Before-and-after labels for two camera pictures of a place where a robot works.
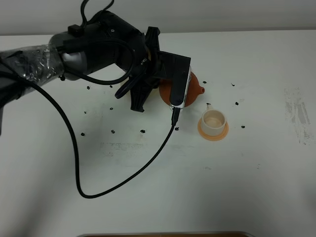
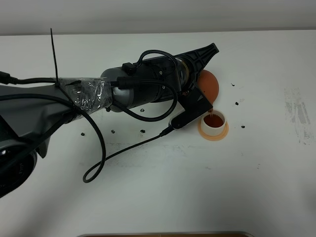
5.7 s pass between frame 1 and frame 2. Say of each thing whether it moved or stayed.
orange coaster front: stayed
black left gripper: moved
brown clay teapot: moved
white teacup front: stayed
